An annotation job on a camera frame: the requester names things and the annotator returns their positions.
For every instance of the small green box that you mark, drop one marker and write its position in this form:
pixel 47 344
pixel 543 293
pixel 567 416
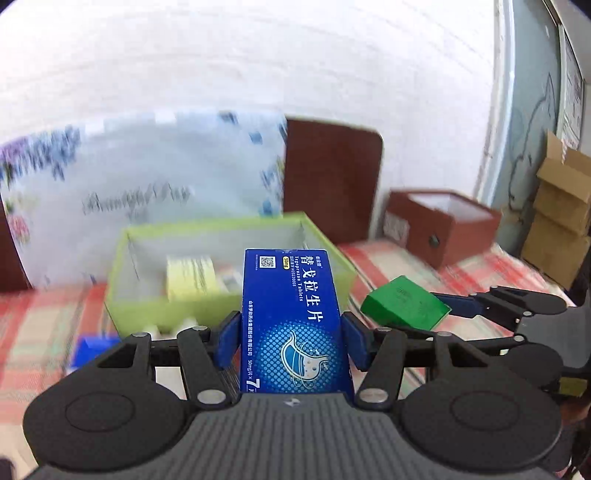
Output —
pixel 404 302

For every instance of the red plaid bed sheet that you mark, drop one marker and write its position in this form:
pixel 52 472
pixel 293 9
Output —
pixel 41 332

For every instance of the blue cube container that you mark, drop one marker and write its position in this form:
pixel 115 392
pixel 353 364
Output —
pixel 94 353

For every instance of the reddish brown box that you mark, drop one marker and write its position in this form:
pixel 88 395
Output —
pixel 455 230

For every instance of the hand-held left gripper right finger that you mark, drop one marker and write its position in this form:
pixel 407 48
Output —
pixel 356 344

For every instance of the blue medicine box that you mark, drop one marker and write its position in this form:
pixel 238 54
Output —
pixel 291 323

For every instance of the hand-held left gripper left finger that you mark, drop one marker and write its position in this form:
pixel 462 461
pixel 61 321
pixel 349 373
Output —
pixel 226 340

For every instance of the pale yellow box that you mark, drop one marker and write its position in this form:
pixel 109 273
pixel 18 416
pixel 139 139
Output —
pixel 189 279

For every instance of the tan cardboard carton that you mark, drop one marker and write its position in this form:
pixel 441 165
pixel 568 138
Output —
pixel 565 173
pixel 556 244

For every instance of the grey-blue board with line drawing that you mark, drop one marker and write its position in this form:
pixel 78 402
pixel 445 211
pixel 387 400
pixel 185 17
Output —
pixel 526 115

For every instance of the light green cardboard box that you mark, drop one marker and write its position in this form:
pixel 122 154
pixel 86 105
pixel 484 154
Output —
pixel 138 295

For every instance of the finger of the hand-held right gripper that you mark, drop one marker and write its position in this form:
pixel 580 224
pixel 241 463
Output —
pixel 461 304
pixel 501 343

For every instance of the floral white pillow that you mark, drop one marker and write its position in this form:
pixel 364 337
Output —
pixel 152 161

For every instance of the framed wall notice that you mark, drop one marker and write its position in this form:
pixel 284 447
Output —
pixel 571 92

